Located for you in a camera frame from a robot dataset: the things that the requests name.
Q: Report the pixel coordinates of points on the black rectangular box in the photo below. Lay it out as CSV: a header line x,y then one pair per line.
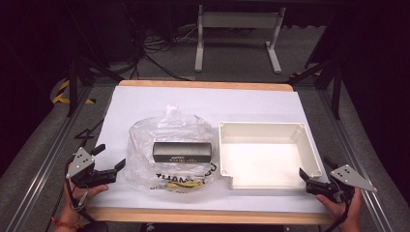
x,y
182,153

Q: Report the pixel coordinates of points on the white paper sheet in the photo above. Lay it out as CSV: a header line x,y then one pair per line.
x,y
206,103

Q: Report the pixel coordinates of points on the black tape floor mark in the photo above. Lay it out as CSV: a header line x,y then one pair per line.
x,y
84,134

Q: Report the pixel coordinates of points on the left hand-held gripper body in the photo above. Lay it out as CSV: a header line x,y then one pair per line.
x,y
84,174

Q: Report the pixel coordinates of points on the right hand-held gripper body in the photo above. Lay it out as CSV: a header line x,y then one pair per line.
x,y
348,179

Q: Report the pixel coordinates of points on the white metal stand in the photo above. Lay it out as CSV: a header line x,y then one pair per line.
x,y
240,19

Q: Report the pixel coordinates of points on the aluminium floor rail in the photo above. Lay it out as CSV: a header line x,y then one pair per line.
x,y
42,167
354,151

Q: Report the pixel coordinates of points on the white plastic container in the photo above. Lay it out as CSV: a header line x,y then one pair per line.
x,y
261,161

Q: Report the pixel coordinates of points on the yellow black hazard tape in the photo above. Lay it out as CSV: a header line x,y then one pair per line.
x,y
61,96

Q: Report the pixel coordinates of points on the person's right hand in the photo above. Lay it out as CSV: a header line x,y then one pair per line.
x,y
349,214

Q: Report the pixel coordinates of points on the black metal stand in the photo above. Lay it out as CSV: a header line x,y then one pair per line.
x,y
336,90
73,87

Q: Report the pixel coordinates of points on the person's left hand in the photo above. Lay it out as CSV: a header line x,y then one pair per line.
x,y
73,208

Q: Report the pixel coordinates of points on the clear plastic bag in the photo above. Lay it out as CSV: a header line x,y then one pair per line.
x,y
145,135

